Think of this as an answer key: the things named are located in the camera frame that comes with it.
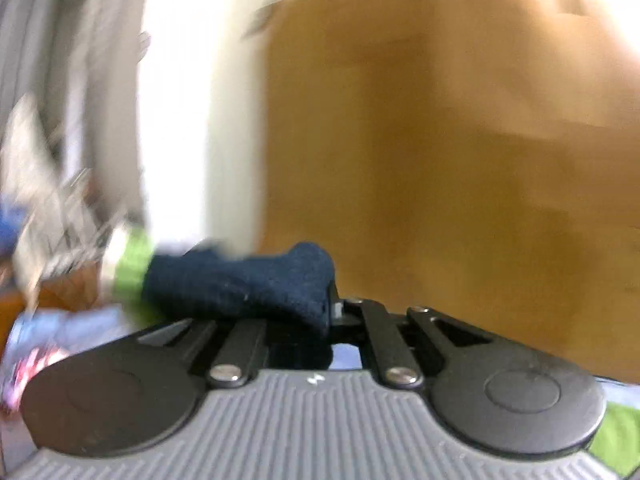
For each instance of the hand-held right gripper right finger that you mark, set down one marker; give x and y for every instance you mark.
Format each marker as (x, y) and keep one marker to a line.
(374, 327)

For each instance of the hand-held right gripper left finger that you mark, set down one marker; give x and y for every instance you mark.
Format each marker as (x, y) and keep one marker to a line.
(244, 346)

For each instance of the green and navy knitted garment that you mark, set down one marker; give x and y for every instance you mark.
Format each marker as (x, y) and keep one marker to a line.
(260, 285)

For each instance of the wooden headboard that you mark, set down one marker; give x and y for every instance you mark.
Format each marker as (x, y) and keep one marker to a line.
(440, 160)

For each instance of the green cloth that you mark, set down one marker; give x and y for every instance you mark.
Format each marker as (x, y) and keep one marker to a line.
(620, 440)

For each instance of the black tape strip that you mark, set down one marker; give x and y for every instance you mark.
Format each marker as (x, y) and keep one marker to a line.
(260, 17)

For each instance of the grey curtain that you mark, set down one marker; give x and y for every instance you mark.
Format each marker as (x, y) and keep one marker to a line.
(45, 35)

